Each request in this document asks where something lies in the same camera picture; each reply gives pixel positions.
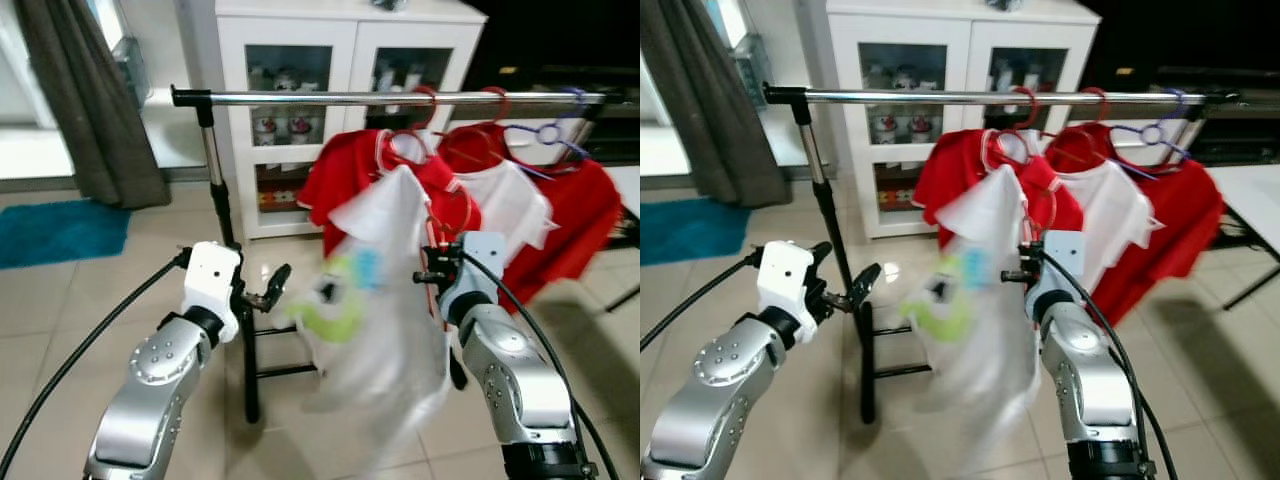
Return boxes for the white T-shirt green print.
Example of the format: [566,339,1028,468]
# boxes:
[283,165,453,473]
[896,165,1048,473]

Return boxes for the purple clothes hanger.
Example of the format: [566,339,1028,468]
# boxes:
[1108,87,1198,183]
[503,87,593,183]

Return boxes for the black clothes rack base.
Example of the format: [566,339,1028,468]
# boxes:
[245,320,323,383]
[862,318,933,383]

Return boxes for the plain white T-shirt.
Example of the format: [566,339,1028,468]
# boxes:
[453,158,557,269]
[1053,158,1153,293]

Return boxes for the red polo shirt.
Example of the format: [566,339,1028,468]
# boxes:
[910,127,1078,256]
[297,127,483,263]

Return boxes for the teal floor mat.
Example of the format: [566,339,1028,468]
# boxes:
[640,198,748,268]
[0,198,132,271]

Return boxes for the red T-shirt white print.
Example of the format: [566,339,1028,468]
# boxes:
[438,122,624,313]
[1038,122,1228,328]

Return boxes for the grey curtain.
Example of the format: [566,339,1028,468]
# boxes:
[640,0,793,210]
[13,0,173,210]

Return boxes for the white table black legs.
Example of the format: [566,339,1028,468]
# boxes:
[598,163,641,313]
[1203,163,1280,313]

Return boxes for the white glass-door cabinet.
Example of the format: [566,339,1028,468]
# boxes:
[825,0,1103,241]
[215,0,489,241]

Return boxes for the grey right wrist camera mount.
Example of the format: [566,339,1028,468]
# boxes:
[1028,230,1088,313]
[437,232,508,326]

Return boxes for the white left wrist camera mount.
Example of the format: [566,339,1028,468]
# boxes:
[756,240,824,348]
[181,240,245,348]

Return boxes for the black clothes rack post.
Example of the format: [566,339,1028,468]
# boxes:
[788,100,883,426]
[193,100,263,426]

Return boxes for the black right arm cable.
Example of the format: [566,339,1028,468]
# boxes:
[1055,250,1183,480]
[458,250,606,480]

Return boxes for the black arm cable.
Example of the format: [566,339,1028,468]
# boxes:
[458,250,606,480]
[1055,250,1183,480]
[0,248,196,479]
[640,250,763,353]

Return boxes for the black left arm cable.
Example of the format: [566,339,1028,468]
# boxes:
[640,250,763,353]
[0,248,196,479]

